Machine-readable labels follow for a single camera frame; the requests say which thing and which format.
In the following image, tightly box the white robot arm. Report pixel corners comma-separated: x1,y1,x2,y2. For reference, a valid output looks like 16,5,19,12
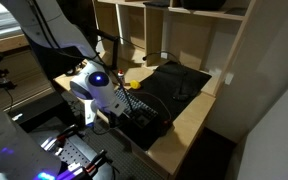
0,0,126,180

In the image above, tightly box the grey mechanical keyboard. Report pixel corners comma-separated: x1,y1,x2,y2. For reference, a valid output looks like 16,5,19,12
115,89,158,128

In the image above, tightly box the black perforated breadboard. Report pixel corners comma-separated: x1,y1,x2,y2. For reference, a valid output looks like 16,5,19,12
27,89,165,180

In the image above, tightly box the black gooseneck microphone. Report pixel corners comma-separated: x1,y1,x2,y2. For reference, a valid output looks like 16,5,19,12
142,50,189,101

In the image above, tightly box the yellow toy duck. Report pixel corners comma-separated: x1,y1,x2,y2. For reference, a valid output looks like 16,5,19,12
130,80,141,89

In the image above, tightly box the wooden shelf unit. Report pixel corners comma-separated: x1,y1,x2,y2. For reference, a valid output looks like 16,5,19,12
93,0,260,97

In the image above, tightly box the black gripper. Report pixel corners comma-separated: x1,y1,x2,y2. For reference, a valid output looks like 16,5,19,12
108,113,129,128

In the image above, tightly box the black desk mat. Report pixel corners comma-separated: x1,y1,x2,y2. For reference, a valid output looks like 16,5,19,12
120,66,211,150

